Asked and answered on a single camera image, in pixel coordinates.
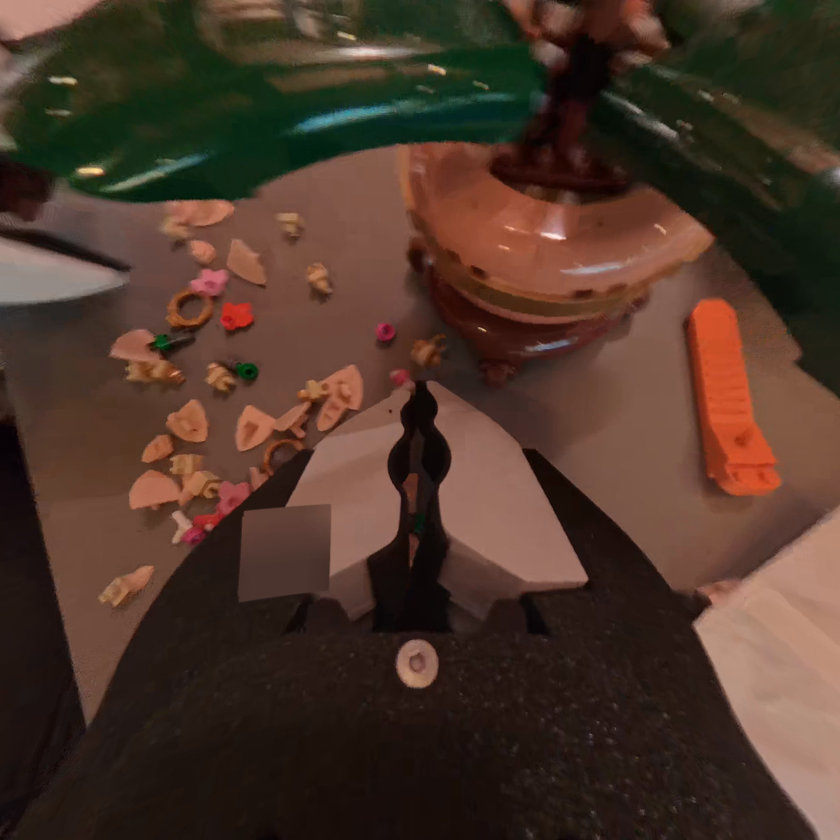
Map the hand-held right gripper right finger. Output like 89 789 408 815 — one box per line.
412 381 589 619

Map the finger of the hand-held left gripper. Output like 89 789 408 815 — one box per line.
0 223 132 307

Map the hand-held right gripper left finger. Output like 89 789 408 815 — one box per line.
286 387 418 621

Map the white paper bag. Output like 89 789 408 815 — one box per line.
692 512 840 840

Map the toy brick potted plant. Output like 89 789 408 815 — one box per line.
0 0 840 398

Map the gold ring brick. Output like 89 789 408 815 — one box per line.
262 438 305 474
166 289 216 329

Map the pile of small toy bricks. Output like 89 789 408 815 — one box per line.
98 200 450 608

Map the orange brick separator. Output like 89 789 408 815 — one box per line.
686 298 783 497

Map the grey desk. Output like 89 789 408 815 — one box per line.
0 147 840 723

